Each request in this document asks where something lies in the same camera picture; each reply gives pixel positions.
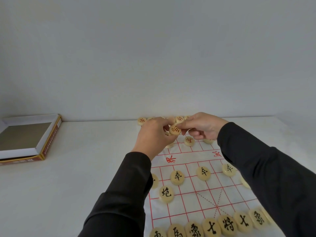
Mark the person's left hand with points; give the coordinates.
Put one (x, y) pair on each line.
(151, 138)

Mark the person's right hand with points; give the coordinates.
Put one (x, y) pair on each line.
(207, 125)

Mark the red grid xiangqi board sheet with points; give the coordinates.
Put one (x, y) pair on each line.
(205, 197)

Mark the white cardboard box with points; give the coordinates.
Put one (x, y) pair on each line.
(17, 153)

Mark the person's left forearm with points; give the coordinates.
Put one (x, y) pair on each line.
(121, 199)

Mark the person's right forearm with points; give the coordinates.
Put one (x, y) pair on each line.
(276, 175)

